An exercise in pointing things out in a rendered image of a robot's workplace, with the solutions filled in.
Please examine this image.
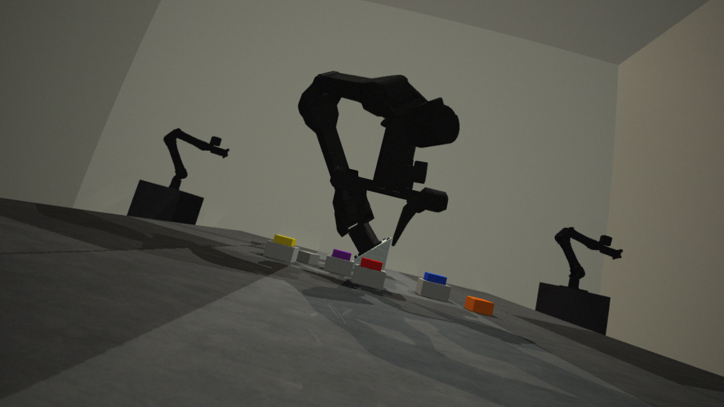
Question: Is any orange block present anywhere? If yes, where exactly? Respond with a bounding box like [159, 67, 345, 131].
[464, 296, 494, 316]

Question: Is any blue push button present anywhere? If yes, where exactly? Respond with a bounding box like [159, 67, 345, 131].
[415, 272, 452, 302]

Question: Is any red button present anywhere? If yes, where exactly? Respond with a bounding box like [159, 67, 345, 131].
[351, 257, 386, 290]

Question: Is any cream cube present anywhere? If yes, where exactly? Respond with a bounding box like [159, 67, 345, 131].
[296, 250, 320, 265]

